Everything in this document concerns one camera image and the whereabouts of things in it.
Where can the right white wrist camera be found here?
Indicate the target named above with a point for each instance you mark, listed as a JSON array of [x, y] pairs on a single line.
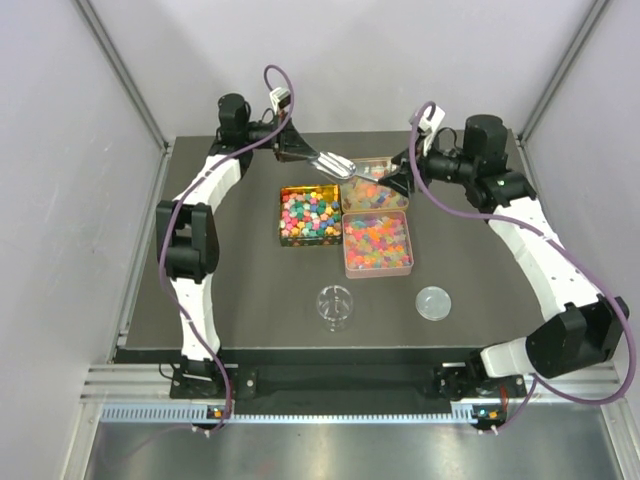
[[425, 123]]

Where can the clear round jar lid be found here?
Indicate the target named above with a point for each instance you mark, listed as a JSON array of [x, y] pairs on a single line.
[[433, 303]]

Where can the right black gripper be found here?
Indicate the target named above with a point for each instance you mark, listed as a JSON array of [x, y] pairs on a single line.
[[403, 179]]

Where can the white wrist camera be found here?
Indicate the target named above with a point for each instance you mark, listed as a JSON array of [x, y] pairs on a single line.
[[425, 123], [280, 98]]

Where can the pink tin of bright gummies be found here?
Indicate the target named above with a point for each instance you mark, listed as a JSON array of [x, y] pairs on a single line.
[[377, 244]]

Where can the silver metal scoop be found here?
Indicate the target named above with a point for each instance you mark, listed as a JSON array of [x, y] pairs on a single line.
[[341, 169]]

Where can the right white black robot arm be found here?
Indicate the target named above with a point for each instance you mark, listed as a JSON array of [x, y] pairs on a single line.
[[583, 322]]

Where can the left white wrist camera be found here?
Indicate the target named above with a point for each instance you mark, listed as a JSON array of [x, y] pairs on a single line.
[[280, 98]]

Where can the gold tin of pastel gummies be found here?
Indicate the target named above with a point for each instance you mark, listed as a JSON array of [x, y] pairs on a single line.
[[362, 195]]

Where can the clear plastic jar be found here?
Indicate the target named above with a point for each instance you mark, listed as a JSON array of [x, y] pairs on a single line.
[[335, 307]]

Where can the aluminium front rail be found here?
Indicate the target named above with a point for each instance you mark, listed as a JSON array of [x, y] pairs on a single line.
[[141, 394]]

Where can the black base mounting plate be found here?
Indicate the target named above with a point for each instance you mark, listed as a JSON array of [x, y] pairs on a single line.
[[452, 383]]

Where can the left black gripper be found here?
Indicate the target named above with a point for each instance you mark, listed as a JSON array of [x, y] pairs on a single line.
[[282, 143]]

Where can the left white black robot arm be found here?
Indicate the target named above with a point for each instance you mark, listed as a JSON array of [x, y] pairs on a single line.
[[187, 243]]

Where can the gold tin of star candies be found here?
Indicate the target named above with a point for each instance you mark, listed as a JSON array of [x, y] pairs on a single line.
[[310, 216]]

